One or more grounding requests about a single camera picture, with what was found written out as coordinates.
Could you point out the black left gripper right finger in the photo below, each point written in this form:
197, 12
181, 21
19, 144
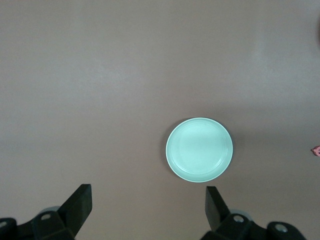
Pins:
217, 215

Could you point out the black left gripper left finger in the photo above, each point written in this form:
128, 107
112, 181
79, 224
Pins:
77, 210

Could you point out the pink foam letter Q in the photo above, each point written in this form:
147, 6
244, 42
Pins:
317, 150

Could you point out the pale green round plate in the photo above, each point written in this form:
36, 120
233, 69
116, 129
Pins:
199, 150

